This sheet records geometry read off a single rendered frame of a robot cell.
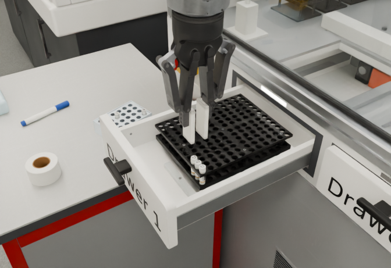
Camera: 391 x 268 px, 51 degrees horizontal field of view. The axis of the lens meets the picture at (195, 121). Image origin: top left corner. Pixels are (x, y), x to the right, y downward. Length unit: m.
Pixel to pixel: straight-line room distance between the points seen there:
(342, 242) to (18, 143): 0.78
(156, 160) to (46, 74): 0.62
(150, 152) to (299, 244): 0.42
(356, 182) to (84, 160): 0.60
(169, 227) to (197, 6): 0.35
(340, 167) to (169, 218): 0.32
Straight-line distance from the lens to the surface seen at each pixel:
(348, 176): 0.79
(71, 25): 1.49
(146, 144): 0.91
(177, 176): 0.82
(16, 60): 3.20
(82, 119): 1.14
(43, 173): 0.95
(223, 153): 0.79
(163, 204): 0.66
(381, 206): 0.74
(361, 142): 0.75
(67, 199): 0.93
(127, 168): 0.75
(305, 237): 1.01
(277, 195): 1.02
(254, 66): 0.91
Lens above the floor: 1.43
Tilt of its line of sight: 38 degrees down
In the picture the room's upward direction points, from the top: straight up
